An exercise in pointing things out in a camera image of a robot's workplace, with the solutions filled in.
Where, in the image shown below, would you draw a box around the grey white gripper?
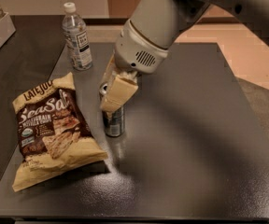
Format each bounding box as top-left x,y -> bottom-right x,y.
100,20 -> 168,112

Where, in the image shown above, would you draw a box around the silver blue redbull can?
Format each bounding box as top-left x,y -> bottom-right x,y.
102,106 -> 125,137

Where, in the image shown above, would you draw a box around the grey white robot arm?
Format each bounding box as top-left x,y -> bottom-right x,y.
100,0 -> 269,112

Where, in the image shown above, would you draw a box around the brown sea salt chip bag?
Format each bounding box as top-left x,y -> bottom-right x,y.
12,73 -> 107,191

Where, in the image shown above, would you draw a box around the clear plastic water bottle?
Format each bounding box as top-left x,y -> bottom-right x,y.
62,2 -> 92,71

